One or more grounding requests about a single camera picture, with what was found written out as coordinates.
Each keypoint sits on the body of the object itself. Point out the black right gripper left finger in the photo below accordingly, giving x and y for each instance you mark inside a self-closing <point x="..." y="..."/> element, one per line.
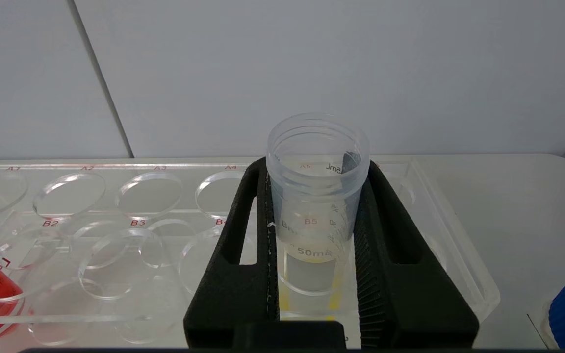
<point x="228" y="294"/>

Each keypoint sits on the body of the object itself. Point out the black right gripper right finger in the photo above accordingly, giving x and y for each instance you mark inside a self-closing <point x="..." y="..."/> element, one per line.
<point x="410" y="304"/>

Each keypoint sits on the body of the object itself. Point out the test tube with yellow pigment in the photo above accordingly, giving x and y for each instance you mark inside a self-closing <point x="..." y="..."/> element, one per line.
<point x="312" y="206"/>

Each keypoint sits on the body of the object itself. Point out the clear acrylic test tube rack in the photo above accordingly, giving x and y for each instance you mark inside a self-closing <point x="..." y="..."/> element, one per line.
<point x="115" y="235"/>

